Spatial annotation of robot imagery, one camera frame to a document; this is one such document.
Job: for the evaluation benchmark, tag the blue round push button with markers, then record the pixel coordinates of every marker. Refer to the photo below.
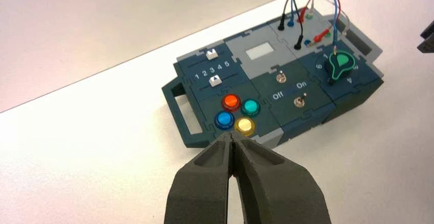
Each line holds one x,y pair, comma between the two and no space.
224,119

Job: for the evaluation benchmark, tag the red round push button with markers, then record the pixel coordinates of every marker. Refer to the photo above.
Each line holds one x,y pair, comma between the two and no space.
231,102

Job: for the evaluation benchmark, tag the blue grey modular control box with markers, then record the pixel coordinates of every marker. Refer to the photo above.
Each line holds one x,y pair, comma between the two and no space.
305,117

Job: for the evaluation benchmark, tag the white slider knob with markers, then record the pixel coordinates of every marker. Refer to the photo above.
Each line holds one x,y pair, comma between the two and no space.
212,53
215,80

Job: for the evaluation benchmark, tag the small metal toggle switch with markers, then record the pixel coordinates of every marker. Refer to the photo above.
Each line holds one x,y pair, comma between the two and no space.
299,102
280,77

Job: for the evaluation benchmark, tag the green round push button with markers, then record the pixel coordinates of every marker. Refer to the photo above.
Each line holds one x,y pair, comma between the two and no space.
251,107

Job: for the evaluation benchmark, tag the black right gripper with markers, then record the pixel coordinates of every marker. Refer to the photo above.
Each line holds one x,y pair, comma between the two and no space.
428,41

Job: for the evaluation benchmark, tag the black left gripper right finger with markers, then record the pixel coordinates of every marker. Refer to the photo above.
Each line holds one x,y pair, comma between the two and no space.
278,188

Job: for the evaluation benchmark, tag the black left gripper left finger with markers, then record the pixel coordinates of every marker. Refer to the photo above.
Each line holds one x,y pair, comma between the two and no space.
200,188

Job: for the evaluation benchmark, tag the green black rotary knob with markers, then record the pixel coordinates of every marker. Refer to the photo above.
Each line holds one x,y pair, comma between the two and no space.
340,63

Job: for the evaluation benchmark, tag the white rectangular display window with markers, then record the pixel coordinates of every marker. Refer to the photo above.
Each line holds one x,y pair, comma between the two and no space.
260,51

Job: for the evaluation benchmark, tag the yellow round push button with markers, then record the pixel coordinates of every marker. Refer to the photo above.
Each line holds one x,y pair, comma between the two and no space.
244,126

